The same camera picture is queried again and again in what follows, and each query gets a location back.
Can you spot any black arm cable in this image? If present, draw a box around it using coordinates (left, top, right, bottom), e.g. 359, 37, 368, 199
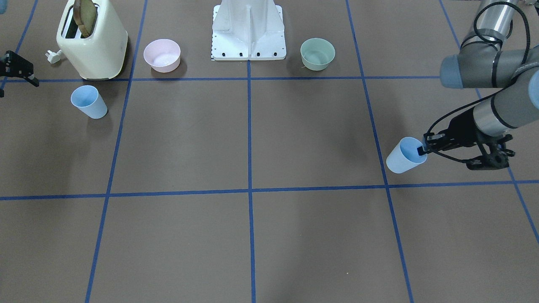
423, 0, 531, 164

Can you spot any cream toaster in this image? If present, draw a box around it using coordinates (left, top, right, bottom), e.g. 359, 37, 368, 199
56, 0, 128, 81

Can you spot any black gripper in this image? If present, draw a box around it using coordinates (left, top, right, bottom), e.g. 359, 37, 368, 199
417, 111, 490, 155

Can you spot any green bowl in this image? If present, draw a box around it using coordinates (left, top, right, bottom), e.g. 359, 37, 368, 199
300, 38, 336, 71

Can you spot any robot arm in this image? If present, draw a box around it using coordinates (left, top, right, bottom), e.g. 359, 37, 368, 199
417, 0, 538, 162

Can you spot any white power plug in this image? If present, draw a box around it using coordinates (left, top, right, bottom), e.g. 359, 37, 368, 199
45, 50, 63, 64

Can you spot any light blue cup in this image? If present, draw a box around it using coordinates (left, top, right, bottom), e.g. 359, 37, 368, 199
386, 137, 427, 174
70, 85, 108, 119

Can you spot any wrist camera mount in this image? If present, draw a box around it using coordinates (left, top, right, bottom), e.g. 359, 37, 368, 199
464, 133, 516, 170
0, 50, 39, 88

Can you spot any bread slice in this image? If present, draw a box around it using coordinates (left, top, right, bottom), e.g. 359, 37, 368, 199
73, 0, 97, 38

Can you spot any pink bowl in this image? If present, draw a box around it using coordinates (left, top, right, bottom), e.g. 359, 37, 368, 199
143, 39, 181, 73

